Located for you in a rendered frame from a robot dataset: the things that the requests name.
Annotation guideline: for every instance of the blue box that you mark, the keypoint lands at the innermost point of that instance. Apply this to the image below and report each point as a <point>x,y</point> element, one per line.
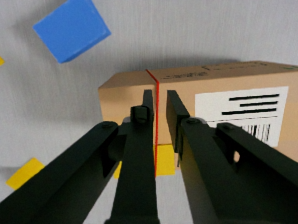
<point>72,29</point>

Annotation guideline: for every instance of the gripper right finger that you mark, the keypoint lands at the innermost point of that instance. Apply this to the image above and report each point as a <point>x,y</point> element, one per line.
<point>216,193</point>

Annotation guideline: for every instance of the tan cardboard carton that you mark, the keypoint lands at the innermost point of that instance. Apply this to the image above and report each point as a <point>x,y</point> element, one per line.
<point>260,97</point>

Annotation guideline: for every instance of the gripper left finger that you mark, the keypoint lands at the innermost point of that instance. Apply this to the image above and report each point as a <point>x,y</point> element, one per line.
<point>67,188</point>

